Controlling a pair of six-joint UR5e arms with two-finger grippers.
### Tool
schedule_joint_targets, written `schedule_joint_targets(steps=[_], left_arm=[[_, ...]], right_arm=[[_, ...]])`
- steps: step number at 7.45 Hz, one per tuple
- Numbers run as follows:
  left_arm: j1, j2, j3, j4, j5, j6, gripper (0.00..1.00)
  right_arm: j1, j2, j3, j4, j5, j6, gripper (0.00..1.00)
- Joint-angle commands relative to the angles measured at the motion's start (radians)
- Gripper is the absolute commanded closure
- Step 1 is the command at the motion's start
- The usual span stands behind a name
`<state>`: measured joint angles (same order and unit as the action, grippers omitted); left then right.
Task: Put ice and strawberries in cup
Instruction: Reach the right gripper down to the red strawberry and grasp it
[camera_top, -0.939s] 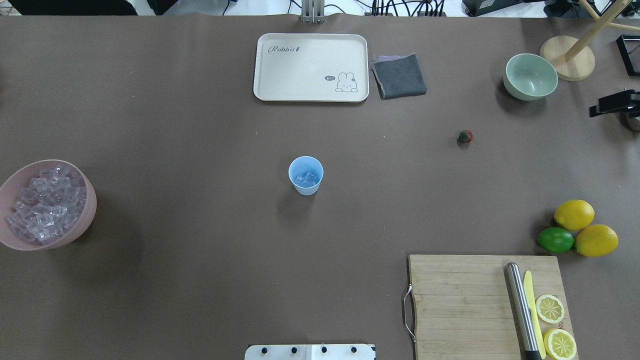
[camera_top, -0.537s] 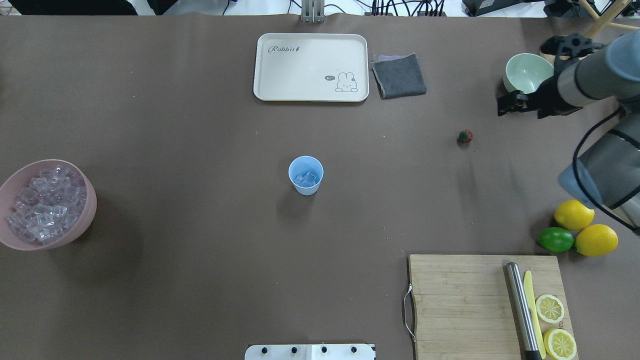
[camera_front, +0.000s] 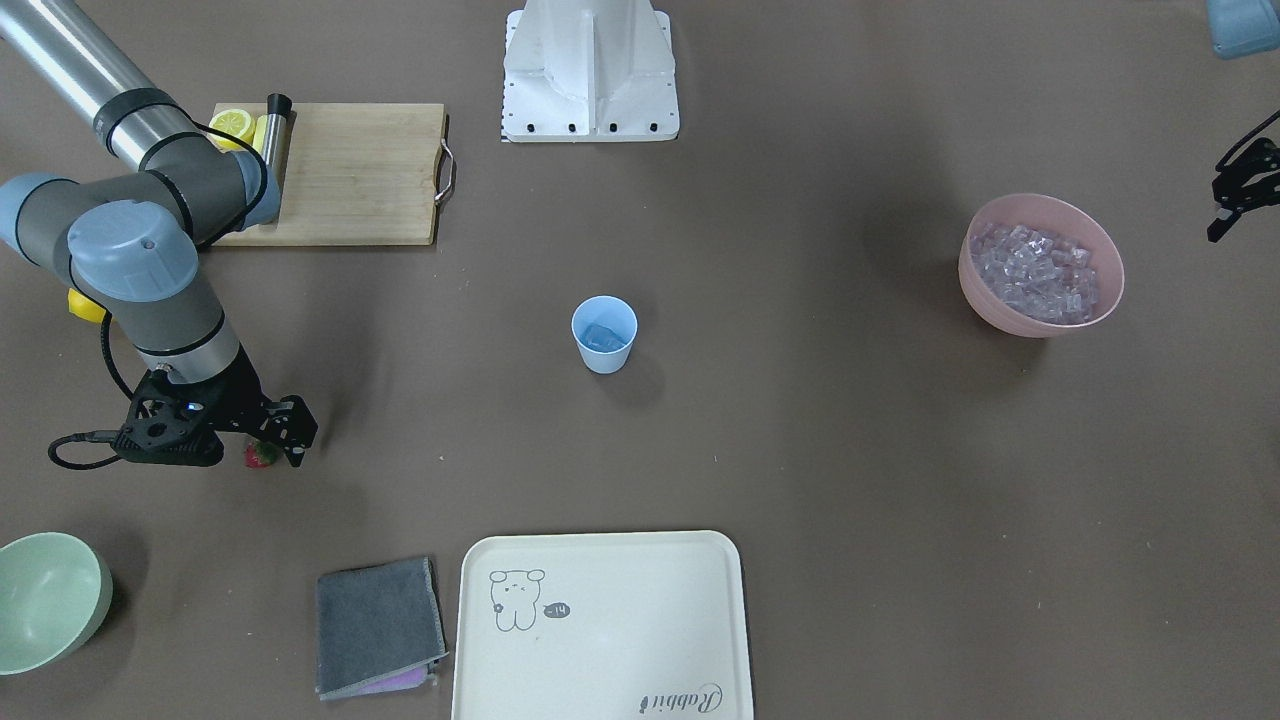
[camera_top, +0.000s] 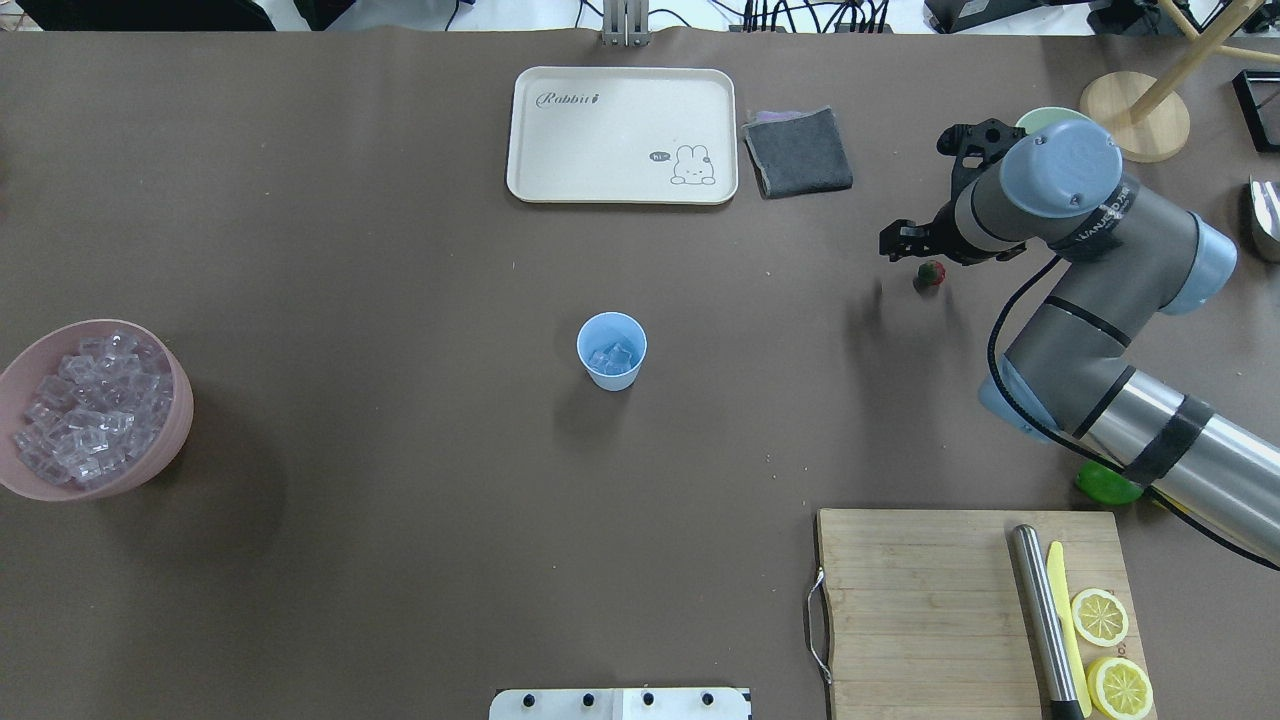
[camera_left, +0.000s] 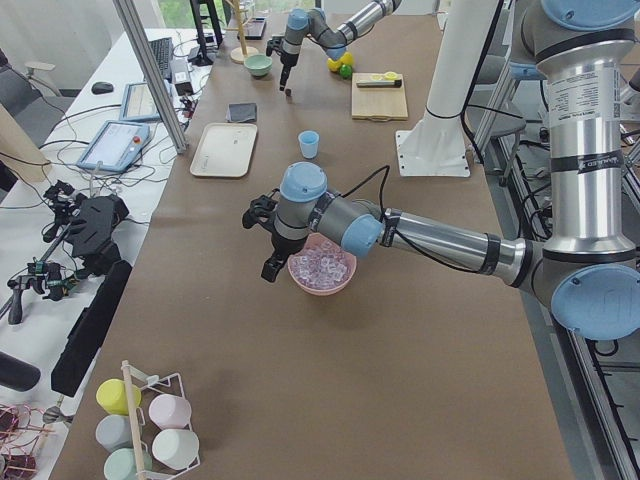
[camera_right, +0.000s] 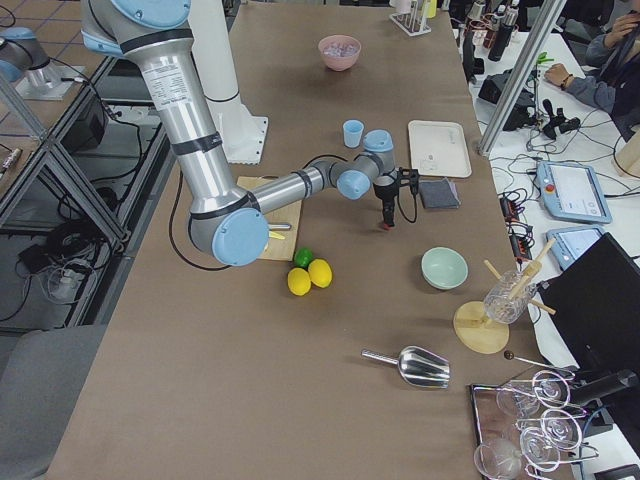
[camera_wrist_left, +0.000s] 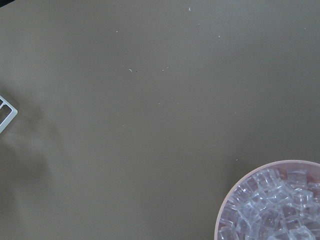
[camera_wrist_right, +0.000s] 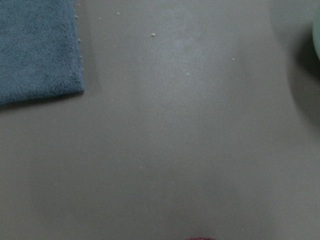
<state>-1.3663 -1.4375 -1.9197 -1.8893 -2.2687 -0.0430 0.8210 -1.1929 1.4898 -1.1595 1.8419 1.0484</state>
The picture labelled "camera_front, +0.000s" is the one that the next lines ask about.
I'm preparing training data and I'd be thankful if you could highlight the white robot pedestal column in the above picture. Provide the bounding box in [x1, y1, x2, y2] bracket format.
[500, 1, 681, 143]

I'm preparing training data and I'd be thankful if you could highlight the small red strawberry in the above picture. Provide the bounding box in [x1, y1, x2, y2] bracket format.
[243, 439, 282, 469]

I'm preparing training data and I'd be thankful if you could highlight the dark grey folded cloth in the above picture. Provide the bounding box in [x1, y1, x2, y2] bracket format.
[314, 556, 449, 702]

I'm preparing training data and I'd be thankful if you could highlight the cream rabbit tray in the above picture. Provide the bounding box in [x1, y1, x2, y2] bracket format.
[451, 530, 756, 719]

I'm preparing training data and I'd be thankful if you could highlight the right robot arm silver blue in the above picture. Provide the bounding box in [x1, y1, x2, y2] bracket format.
[1, 1, 317, 469]

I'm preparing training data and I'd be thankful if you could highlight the mint green bowl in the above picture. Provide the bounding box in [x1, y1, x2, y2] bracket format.
[1, 532, 114, 676]

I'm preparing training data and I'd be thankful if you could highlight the pink bowl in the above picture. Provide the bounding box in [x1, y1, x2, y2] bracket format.
[957, 193, 1125, 338]

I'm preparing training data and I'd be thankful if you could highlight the lemon slice upper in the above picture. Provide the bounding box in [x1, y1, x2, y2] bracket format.
[207, 108, 257, 151]

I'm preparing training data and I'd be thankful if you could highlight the light blue plastic cup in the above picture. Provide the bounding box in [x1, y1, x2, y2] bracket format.
[570, 295, 639, 375]

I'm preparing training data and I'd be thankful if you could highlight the wooden cutting board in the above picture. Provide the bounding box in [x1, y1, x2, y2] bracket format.
[220, 102, 454, 249]

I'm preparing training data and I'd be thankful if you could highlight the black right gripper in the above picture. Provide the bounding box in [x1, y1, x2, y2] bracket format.
[110, 356, 317, 468]

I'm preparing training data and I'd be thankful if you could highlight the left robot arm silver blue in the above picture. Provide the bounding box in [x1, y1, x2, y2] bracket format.
[1206, 1, 1279, 243]

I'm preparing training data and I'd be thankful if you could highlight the ice cube in cup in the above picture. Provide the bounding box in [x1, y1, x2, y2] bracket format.
[579, 323, 630, 354]

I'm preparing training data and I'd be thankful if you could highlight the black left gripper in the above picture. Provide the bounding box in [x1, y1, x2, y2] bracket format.
[1206, 110, 1279, 243]

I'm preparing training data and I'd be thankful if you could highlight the pile of clear ice cubes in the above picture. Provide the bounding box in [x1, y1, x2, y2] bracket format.
[969, 223, 1100, 325]

